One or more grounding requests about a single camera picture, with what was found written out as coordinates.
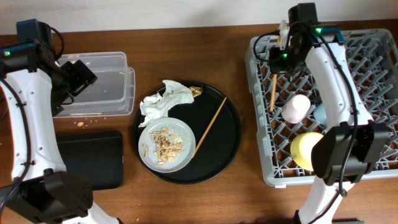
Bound pink cup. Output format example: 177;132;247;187
281;95;311;124

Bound wooden chopstick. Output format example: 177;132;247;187
192;97;228;158
269;37;280;114

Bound light blue cup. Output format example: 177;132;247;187
313;104;327;126

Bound white napkin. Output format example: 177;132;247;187
139;80;194;128

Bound gold foil wrapper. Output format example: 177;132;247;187
189;86;203;98

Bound yellow bowl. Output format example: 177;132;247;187
290;132;323;171

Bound food scraps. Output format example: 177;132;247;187
149;127;183;166

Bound grey plate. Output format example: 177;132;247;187
138;118;196;173

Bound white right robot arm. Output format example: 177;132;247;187
268;2;389;223

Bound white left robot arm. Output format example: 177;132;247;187
1;19;119;223

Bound clear plastic bin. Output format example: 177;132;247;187
56;52;136;118

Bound black rectangular bin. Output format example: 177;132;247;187
57;131;124;190

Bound round black tray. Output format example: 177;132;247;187
150;81;241;184

